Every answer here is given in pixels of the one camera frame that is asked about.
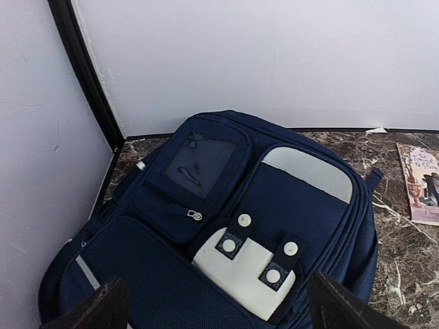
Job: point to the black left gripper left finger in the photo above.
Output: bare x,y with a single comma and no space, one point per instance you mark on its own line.
107,307

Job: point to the pink illustrated paperback book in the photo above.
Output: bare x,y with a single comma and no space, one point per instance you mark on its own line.
420,169

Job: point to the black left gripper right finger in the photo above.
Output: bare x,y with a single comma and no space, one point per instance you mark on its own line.
333,306

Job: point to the black left corner frame post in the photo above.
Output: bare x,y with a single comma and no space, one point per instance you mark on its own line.
75,47

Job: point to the navy blue student backpack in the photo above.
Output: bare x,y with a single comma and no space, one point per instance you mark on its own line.
222,226

